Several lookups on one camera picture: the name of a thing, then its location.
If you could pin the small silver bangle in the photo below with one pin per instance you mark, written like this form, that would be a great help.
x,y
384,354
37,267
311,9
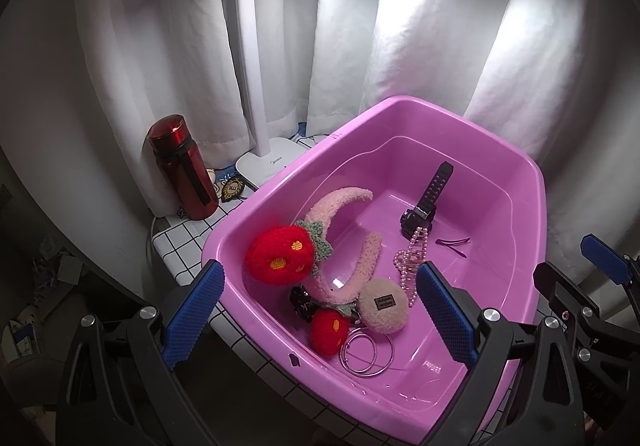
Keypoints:
x,y
372,351

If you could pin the large silver bangle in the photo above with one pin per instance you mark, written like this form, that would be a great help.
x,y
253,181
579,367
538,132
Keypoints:
x,y
391,351

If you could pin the pink headband with red strawberries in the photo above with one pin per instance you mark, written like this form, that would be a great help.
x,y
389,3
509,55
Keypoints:
x,y
280,256

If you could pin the white curtain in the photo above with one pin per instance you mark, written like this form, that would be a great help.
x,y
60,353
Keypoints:
x,y
425,26

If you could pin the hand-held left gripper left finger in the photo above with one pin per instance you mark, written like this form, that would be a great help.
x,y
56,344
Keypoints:
x,y
192,311

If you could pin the metal hair clip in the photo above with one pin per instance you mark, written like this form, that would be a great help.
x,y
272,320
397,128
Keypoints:
x,y
452,242

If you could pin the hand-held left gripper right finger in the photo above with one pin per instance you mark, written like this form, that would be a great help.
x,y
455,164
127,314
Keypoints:
x,y
445,316

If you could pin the black bow hair clip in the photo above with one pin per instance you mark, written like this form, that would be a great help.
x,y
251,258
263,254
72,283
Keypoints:
x,y
302,303

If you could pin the beige fluffy round hair clip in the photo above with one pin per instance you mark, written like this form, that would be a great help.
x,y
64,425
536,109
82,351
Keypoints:
x,y
382,321

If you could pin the black wristwatch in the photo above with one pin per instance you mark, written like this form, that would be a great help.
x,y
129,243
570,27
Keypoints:
x,y
434,186

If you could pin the white blue carton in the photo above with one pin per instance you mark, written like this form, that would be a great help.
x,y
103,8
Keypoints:
x,y
20,338

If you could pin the pink plastic basin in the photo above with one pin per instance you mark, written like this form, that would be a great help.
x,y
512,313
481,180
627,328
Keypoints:
x,y
475,186

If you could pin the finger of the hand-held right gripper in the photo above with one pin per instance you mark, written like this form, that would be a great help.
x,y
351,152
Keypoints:
x,y
560,291
602,256

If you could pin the white desk lamp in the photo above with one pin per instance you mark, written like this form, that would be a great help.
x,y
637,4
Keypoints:
x,y
252,76

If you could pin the embroidered patch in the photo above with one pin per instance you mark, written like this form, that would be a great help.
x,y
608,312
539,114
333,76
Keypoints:
x,y
232,188

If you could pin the red water bottle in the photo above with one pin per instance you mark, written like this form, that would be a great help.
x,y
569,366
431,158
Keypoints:
x,y
182,166

